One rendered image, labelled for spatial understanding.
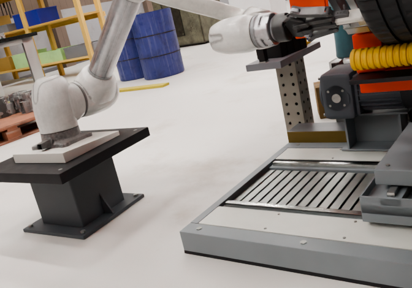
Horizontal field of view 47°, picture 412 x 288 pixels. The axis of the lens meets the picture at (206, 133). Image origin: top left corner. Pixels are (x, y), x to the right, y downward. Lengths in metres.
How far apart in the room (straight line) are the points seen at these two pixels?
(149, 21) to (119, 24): 3.80
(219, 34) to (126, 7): 0.57
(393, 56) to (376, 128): 0.69
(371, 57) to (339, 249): 0.50
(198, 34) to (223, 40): 7.77
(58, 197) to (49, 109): 0.35
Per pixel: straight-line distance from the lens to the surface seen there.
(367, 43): 1.41
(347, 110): 1.78
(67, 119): 1.96
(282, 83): 2.25
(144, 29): 5.69
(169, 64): 5.71
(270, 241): 1.37
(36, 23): 9.13
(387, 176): 1.35
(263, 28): 1.30
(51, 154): 1.86
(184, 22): 9.32
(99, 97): 2.04
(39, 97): 1.96
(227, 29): 1.35
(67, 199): 1.95
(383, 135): 1.96
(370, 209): 1.36
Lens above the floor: 0.75
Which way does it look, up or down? 15 degrees down
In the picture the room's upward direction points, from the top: 13 degrees counter-clockwise
